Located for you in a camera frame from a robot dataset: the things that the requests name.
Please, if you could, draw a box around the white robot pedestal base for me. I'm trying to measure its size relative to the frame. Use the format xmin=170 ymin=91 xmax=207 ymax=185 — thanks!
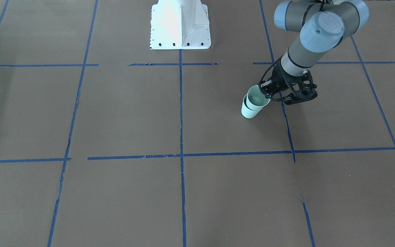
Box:
xmin=149 ymin=0 xmax=212 ymax=50

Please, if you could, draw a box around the brown paper table cover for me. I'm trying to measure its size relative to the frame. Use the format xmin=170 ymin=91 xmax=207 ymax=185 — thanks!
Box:
xmin=0 ymin=0 xmax=395 ymax=247

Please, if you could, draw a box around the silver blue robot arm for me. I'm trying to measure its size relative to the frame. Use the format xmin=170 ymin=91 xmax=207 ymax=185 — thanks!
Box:
xmin=258 ymin=0 xmax=369 ymax=105

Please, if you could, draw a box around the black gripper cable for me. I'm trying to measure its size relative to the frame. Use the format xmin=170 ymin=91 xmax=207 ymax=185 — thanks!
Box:
xmin=258 ymin=57 xmax=292 ymax=102

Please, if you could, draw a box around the light green cup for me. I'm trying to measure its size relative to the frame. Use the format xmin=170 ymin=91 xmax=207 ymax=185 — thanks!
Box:
xmin=241 ymin=94 xmax=263 ymax=119
xmin=246 ymin=85 xmax=270 ymax=111

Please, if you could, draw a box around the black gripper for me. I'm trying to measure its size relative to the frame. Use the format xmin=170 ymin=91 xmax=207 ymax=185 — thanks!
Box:
xmin=259 ymin=63 xmax=318 ymax=105

